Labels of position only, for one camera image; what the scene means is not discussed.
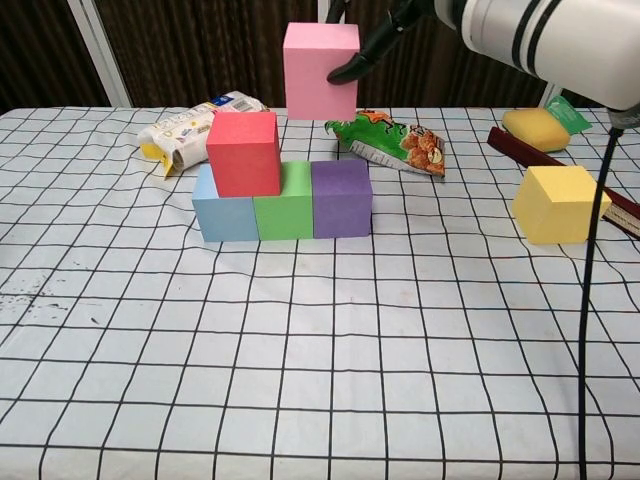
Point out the yellow sponge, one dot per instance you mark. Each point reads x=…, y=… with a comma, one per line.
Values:
x=535, y=129

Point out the green snack bag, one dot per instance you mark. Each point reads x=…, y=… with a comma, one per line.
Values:
x=390, y=140

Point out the purple foam cube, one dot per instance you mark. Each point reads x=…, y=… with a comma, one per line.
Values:
x=342, y=205

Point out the white cracker package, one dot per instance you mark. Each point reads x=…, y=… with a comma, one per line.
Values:
x=185, y=135

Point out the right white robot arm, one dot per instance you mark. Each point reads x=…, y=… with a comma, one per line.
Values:
x=550, y=45

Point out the white black checkered tablecloth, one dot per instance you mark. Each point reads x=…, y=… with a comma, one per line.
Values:
x=320, y=350

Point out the blue foam cube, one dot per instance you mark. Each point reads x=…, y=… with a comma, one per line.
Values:
x=225, y=220

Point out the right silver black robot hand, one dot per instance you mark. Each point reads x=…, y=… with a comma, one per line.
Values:
x=372, y=45

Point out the pink foam cube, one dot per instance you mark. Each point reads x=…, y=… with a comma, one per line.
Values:
x=315, y=85

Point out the green foam cube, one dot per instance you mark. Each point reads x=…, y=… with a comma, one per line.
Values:
x=285, y=217

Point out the red foam cube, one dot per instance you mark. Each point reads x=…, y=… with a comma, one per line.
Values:
x=245, y=165

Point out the dark red folded fan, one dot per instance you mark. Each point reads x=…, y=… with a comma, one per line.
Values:
x=515, y=147

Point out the yellow foam cube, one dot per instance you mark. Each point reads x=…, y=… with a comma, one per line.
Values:
x=555, y=205

